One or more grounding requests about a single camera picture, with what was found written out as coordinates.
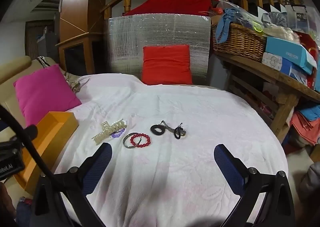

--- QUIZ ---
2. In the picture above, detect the beige hair claw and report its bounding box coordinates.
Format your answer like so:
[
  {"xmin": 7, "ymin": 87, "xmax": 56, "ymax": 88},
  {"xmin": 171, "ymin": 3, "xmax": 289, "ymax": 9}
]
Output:
[{"xmin": 91, "ymin": 120, "xmax": 127, "ymax": 146}]

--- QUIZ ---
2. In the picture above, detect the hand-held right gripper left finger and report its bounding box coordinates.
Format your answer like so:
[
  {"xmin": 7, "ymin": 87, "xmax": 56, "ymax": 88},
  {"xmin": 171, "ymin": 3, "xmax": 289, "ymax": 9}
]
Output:
[{"xmin": 29, "ymin": 142, "xmax": 113, "ymax": 227}]

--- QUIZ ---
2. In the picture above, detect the white patterned box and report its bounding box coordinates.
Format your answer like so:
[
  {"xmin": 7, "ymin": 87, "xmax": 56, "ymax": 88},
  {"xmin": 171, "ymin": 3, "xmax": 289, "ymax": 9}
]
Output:
[{"xmin": 262, "ymin": 52, "xmax": 309, "ymax": 85}]

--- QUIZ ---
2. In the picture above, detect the blue cloth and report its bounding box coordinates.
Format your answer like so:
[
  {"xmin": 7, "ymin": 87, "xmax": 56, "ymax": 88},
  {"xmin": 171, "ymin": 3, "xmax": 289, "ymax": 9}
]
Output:
[{"xmin": 216, "ymin": 8, "xmax": 247, "ymax": 44}]

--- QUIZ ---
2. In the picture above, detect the red pillow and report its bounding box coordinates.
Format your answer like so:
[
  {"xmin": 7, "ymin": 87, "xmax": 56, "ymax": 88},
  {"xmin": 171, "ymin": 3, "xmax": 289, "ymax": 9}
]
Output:
[{"xmin": 141, "ymin": 44, "xmax": 193, "ymax": 86}]

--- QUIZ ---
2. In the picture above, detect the red blanket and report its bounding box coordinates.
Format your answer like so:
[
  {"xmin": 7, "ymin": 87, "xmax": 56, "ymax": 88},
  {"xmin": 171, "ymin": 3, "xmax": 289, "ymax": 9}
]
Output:
[{"xmin": 122, "ymin": 0, "xmax": 220, "ymax": 17}]

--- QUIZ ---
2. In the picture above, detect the beige sofa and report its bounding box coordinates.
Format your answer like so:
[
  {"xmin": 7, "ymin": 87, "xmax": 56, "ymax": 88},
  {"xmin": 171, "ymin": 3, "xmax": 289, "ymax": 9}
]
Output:
[{"xmin": 0, "ymin": 56, "xmax": 62, "ymax": 127}]

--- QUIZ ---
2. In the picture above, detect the orange cardboard box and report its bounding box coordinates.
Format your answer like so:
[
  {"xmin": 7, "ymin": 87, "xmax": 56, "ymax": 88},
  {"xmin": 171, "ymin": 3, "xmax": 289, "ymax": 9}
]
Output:
[{"xmin": 14, "ymin": 111, "xmax": 78, "ymax": 195}]

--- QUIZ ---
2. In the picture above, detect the wicker basket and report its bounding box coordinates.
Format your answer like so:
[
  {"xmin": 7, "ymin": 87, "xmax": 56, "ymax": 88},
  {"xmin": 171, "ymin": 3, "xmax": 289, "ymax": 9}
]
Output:
[{"xmin": 211, "ymin": 23, "xmax": 267, "ymax": 63}]

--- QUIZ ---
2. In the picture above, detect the metal bangle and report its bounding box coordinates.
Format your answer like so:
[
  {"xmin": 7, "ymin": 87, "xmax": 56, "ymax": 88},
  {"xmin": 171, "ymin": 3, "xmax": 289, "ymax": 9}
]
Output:
[{"xmin": 123, "ymin": 132, "xmax": 143, "ymax": 149}]

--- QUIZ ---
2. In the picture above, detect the patterned beige cloth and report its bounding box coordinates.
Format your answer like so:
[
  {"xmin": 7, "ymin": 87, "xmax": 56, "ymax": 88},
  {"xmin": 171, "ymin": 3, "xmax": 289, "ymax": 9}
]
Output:
[{"xmin": 62, "ymin": 71, "xmax": 83, "ymax": 93}]

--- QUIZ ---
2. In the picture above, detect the white blanket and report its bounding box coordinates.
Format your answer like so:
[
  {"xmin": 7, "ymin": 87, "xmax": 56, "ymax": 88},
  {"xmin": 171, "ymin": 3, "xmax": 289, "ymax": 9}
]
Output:
[{"xmin": 54, "ymin": 73, "xmax": 288, "ymax": 227}]

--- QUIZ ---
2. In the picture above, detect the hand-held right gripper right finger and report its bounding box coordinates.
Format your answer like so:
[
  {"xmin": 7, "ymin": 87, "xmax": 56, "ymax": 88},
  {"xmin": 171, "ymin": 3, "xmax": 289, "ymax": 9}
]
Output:
[{"xmin": 214, "ymin": 144, "xmax": 295, "ymax": 227}]

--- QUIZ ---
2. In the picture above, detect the person's left forearm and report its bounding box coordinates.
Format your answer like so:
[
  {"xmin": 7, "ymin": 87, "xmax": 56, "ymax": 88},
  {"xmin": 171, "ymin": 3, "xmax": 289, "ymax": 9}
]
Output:
[{"xmin": 0, "ymin": 182, "xmax": 17, "ymax": 226}]

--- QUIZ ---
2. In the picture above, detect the stack of folded cloths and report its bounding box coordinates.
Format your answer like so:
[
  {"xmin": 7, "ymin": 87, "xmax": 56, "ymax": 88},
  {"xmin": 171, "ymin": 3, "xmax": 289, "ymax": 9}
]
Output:
[{"xmin": 291, "ymin": 106, "xmax": 320, "ymax": 147}]

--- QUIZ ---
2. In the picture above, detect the red bag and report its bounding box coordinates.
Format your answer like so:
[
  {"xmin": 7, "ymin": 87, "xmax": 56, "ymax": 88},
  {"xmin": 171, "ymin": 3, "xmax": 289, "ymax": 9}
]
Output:
[{"xmin": 299, "ymin": 31, "xmax": 320, "ymax": 90}]

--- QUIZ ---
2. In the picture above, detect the silver foil mat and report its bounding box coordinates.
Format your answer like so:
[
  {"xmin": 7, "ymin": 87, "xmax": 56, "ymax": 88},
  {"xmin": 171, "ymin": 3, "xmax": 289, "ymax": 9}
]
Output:
[{"xmin": 107, "ymin": 13, "xmax": 213, "ymax": 85}]

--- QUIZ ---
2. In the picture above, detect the grey cloth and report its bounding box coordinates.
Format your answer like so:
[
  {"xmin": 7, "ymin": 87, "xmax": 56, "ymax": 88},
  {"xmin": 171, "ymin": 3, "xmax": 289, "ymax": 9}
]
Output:
[{"xmin": 299, "ymin": 162, "xmax": 320, "ymax": 219}]

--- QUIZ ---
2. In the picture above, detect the teal cardboard box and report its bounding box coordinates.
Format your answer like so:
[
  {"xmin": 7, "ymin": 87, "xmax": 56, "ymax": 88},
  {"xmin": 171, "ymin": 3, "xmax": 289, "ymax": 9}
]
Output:
[{"xmin": 265, "ymin": 36, "xmax": 317, "ymax": 75}]

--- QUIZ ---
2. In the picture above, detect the red bead bracelet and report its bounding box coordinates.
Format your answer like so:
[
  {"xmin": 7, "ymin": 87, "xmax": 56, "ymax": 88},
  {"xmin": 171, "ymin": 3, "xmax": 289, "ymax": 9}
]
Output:
[{"xmin": 130, "ymin": 134, "xmax": 152, "ymax": 148}]

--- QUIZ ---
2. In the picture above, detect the wooden table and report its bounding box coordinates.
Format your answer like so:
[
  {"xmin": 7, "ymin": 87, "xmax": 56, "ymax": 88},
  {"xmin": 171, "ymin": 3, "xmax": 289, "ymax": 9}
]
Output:
[{"xmin": 212, "ymin": 52, "xmax": 320, "ymax": 144}]

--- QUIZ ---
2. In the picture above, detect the pink pillow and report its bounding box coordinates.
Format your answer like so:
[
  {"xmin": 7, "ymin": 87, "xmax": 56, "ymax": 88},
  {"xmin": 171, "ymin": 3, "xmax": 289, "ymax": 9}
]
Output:
[{"xmin": 14, "ymin": 64, "xmax": 82, "ymax": 127}]

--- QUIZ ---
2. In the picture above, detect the wooden cabinet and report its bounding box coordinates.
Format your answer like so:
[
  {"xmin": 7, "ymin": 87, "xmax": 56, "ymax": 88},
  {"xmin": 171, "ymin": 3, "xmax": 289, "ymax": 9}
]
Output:
[{"xmin": 55, "ymin": 0, "xmax": 111, "ymax": 75}]

